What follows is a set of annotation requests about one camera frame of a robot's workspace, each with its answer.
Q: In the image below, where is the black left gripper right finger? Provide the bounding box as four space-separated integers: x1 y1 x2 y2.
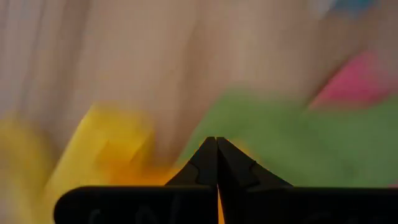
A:
216 136 398 224

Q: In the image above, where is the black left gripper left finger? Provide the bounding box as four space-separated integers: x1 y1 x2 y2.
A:
53 136 219 224

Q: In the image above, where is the blue microfiber towel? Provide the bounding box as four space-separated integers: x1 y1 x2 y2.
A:
326 0 382 15

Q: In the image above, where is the yellow microfiber towel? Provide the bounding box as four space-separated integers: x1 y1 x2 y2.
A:
0 102 156 224

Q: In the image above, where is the pink microfiber towel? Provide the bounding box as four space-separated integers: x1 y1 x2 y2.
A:
307 51 398 110

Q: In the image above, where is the green microfiber towel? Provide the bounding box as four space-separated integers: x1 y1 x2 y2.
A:
177 88 398 189

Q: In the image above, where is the orange microfiber towel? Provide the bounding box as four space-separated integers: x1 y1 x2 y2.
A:
102 136 225 224

